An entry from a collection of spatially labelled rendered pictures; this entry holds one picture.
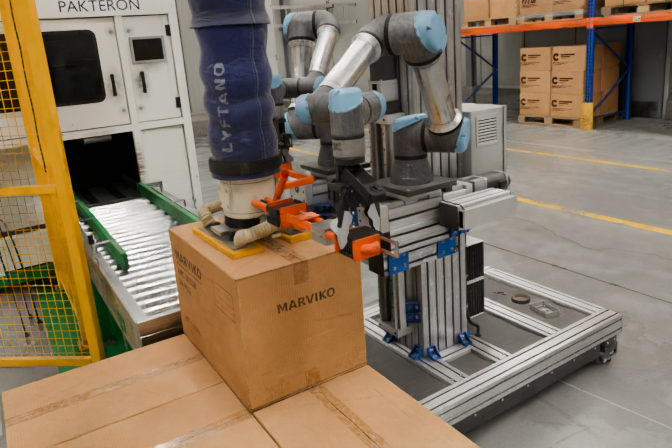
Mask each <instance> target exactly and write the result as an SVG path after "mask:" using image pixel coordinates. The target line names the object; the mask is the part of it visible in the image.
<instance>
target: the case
mask: <svg viewBox="0 0 672 448"><path fill-rule="evenodd" d="M199 226H203V223H202V221H198V222H194V223H189V224H185V225H180V226H176V227H172V228H168V231H169V238H170V244H171V251H172V258H173V264H174V271H175V278H176V285H177V291H178V298H179V305H180V311H181V318H182V325H183V331H184V332H185V334H186V335H187V336H188V337H189V338H190V339H191V341H192V342H193V343H194V344H195V345H196V347H197V348H198V349H199V350H200V351H201V352H202V354H203V355H204V356H205V357H206V358H207V359H208V361H209V362H210V363H211V364H212V365H213V366H214V368H215V369H216V370H217V371H218V372H219V373H220V375H221V376H222V377H223V378H224V379H225V380H226V382H227V383H228V384H229V385H230V386H231V387H232V389H233V390H234V391H235V392H236V393H237V394H238V396H239V397H240V398H241V399H242V400H243V401H244V403H245V404H246V405H247V406H248V407H249V408H250V410H252V411H253V410H255V409H257V408H260V407H262V406H265V405H267V404H269V403H272V402H274V401H277V400H279V399H281V398H284V397H286V396H289V395H291V394H293V393H296V392H298V391H301V390H303V389H305V388H308V387H310V386H313V385H315V384H317V383H320V382H322V381H325V380H327V379H329V378H332V377H334V376H337V375H339V374H341V373H344V372H346V371H349V370H351V369H353V368H356V367H358V366H361V365H363V364H365V363H367V360H366V343H365V326H364V310H363V293H362V277H361V260H360V261H357V262H354V261H353V259H351V258H349V257H347V256H344V255H342V254H340V253H335V246H334V244H333V245H329V246H324V245H322V244H320V243H318V242H315V241H313V240H312V239H308V240H305V241H301V242H297V243H294V244H290V243H288V242H286V241H284V240H282V239H280V238H278V237H275V238H271V237H269V236H265V237H262V238H260V239H257V240H254V242H256V243H258V244H260V245H262V246H263V249H264V252H261V253H257V254H254V255H250V256H246V257H243V258H239V259H235V260H233V259H231V258H230V257H228V256H227V255H225V254H224V253H222V252H221V251H219V250H218V249H216V248H215V247H213V246H212V245H210V244H209V243H207V242H206V241H204V240H203V239H201V238H200V237H198V236H197V235H195V234H193V232H192V228H194V227H199Z"/></svg>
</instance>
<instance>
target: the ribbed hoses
mask: <svg viewBox="0 0 672 448"><path fill-rule="evenodd" d="M219 211H224V210H223V208H222V207H220V200H218V201H216V200H215V201H213V202H210V203H207V204H205V205H204V206H202V207H201V208H200V209H199V211H198V216H199V218H200V219H201V221H202V223H203V225H204V227H209V226H211V225H212V222H215V219H214V218H213V216H212V214H214V213H217V212H219ZM277 230H278V231H280V230H281V231H282V230H292V231H293V232H294V231H296V232H298V231H301V230H299V229H297V228H295V227H293V226H292V227H288V228H284V229H282V228H281V224H280V227H276V226H274V225H272V224H270V223H268V222H267V220H266V221H265V222H263V223H261V224H258V225H256V226H253V227H251V228H250V229H249V228H248V229H242V230H239V231H237V232H236V233H235V236H234V245H235V246H238V247H239V246H245V245H247V243H251V241H254V240H257V239H260V238H262V237H265V236H267V235H270V234H272V233H274V232H275V231H277Z"/></svg>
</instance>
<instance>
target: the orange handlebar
mask: <svg viewBox="0 0 672 448"><path fill-rule="evenodd" d="M285 169H286V168H281V171H280V174H281V172H282V170H285ZM286 170H288V171H289V177H292V178H295V179H297V180H292V181H287V182H286V185H285V188H284V189H289V188H293V187H298V186H303V185H307V184H312V183H313V182H314V177H313V176H310V175H306V174H303V173H299V172H296V171H292V170H289V169H286ZM251 204H252V206H254V207H256V208H259V209H261V210H263V211H265V212H267V211H266V205H267V204H265V203H263V202H261V201H258V200H256V199H255V200H252V202H251ZM319 217H321V215H319V214H316V213H314V212H304V211H301V210H300V211H298V213H297V215H295V216H294V215H292V214H289V213H288V214H286V215H285V220H286V221H288V222H290V223H292V224H294V225H293V227H295V228H297V229H299V230H301V231H303V230H308V231H310V232H311V225H310V224H311V223H315V222H319V221H323V220H324V219H322V218H319ZM325 238H326V239H328V240H330V241H333V242H334V232H332V231H327V232H326V234H325ZM379 248H380V244H379V242H378V241H375V242H373V243H371V244H365V245H362V246H361V247H360V253H361V254H370V253H374V252H376V251H378V250H379Z"/></svg>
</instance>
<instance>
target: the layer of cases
mask: <svg viewBox="0 0 672 448"><path fill-rule="evenodd" d="M1 395H2V405H3V415H4V425H5V435H6V445H7V448H480V447H479V446H478V445H476V444H475V443H474V442H472V441H471V440H470V439H468V438H467V437H465V436H464V435H463V434H461V433H460V432H459V431H457V430H456V429H455V428H453V427H452V426H450V425H449V424H448V423H446V422H445V421H444V420H442V419H441V418H440V417H438V416H437V415H435V414H434V413H433V412H431V411H430V410H429V409H427V408H426V407H425V406H423V405H422V404H420V403H419V402H418V401H416V400H415V399H414V398H412V397H411V396H410V395H408V394H407V393H405V392H404V391H403V390H401V389H400V388H399V387H397V386H396V385H395V384H393V383H392V382H390V381H389V380H388V379H386V378H385V377H384V376H382V375H381V374H380V373H378V372H377V371H375V370H374V369H373V368H371V367H370V366H369V365H367V364H366V363H365V364H363V365H361V366H358V367H356V368H353V369H351V370H349V371H346V372H344V373H341V374H339V375H337V376H334V377H332V378H329V379H327V380H325V381H322V382H320V383H317V384H315V385H313V386H310V387H308V388H305V389H303V390H301V391H298V392H296V393H293V394H291V395H289V396H286V397H284V398H281V399H279V400H277V401H274V402H272V403H269V404H267V405H265V406H262V407H260V408H257V409H255V410H253V411H252V410H250V408H249V407H248V406H247V405H246V404H245V403H244V401H243V400H242V399H241V398H240V397H239V396H238V394H237V393H236V392H235V391H234V390H233V389H232V387H231V386H230V385H229V384H228V383H227V382H226V380H225V379H224V378H223V377H222V376H221V375H220V373H219V372H218V371H217V370H216V369H215V368H214V366H213V365H212V364H211V363H210V362H209V361H208V359H207V358H206V357H205V356H204V355H203V354H202V352H201V351H200V350H199V349H198V348H197V347H196V345H195V344H194V343H193V342H192V341H191V339H190V338H189V337H188V336H187V335H186V334H181V335H178V336H175V337H172V338H169V339H166V340H163V341H160V342H157V343H154V344H150V345H147V346H144V347H141V348H138V349H135V350H132V351H129V352H126V353H123V354H119V355H116V356H113V357H110V358H107V359H104V360H101V361H98V362H95V363H92V364H88V365H85V366H82V367H79V368H76V369H73V370H70V371H67V372H64V373H61V374H57V375H54V376H51V377H48V378H45V379H42V380H39V381H36V382H33V383H30V384H27V385H23V386H20V387H17V388H14V389H11V390H8V391H5V392H2V393H1Z"/></svg>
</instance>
